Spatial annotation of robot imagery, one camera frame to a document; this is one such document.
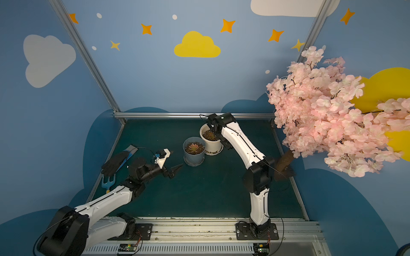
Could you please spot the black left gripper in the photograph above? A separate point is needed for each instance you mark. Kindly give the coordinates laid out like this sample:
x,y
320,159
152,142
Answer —
x,y
165,171

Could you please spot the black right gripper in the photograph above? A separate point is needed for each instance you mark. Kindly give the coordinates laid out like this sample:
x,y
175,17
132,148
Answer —
x,y
213,124

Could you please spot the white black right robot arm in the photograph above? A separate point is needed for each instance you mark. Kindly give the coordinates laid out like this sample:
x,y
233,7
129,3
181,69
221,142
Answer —
x,y
259,168

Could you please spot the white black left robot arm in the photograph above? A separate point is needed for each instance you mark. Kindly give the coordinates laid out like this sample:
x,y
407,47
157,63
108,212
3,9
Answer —
x,y
74,230

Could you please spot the dark succulent in white pot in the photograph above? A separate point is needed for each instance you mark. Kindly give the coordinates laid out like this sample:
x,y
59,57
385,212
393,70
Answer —
x,y
209,135

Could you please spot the red-green succulent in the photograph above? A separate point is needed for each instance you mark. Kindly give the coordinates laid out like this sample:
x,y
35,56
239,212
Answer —
x,y
194,148

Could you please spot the white plant pot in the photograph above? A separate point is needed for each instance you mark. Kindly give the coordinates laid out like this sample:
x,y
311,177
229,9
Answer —
x,y
211,146

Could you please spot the blue-grey plant pot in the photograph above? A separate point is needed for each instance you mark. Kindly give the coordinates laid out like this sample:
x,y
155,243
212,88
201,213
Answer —
x,y
194,160

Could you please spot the white pot saucer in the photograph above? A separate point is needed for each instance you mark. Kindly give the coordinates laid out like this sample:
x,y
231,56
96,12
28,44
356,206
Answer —
x,y
213,153

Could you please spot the blue grey trowel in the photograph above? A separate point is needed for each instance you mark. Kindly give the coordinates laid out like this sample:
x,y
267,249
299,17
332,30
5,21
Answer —
x,y
126,154

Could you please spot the black garden glove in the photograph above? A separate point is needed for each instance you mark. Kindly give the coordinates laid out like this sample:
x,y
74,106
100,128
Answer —
x,y
111,166

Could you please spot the blue garden hand fork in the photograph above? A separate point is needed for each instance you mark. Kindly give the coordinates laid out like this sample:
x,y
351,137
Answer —
x,y
108,182

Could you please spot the left green circuit board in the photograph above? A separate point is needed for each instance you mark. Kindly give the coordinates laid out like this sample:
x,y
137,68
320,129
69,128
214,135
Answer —
x,y
127,248

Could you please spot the green circuit board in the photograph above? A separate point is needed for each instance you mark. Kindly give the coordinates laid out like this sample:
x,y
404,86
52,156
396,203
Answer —
x,y
127,248
261,249

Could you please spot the pink blossom artificial tree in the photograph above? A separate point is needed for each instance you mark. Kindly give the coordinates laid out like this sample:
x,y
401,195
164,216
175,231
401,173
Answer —
x,y
314,108

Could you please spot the right green circuit board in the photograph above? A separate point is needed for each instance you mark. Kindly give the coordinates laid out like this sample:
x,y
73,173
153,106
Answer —
x,y
261,249

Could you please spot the aluminium frame rail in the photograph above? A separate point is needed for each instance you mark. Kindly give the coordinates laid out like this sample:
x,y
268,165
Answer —
x,y
135,115

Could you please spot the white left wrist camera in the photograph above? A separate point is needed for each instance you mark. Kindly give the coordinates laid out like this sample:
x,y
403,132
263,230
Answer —
x,y
161,156

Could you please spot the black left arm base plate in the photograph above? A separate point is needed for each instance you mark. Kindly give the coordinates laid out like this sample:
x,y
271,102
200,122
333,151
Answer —
x,y
141,231

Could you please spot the brown tree base plate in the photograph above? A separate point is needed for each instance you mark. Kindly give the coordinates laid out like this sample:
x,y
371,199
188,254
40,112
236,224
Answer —
x,y
286,173

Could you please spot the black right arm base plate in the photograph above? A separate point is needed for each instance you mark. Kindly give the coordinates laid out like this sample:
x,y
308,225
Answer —
x,y
251,231

